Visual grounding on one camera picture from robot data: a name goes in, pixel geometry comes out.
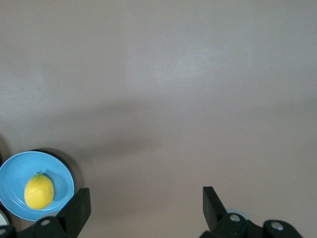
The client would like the yellow lemon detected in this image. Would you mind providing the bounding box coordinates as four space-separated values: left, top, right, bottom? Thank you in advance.
24 172 54 210

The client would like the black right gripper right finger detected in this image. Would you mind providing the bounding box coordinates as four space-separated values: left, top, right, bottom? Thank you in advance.
199 186 304 238

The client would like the blue round plate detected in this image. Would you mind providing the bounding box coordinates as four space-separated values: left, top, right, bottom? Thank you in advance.
0 151 75 221

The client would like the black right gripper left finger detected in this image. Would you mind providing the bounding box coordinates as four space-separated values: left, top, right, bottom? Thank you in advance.
0 187 92 238

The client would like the beige pink round plate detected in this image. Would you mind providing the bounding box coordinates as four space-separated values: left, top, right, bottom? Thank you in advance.
0 210 9 227

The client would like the brown table cover sheet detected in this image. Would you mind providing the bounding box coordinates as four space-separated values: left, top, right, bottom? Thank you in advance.
0 0 317 238

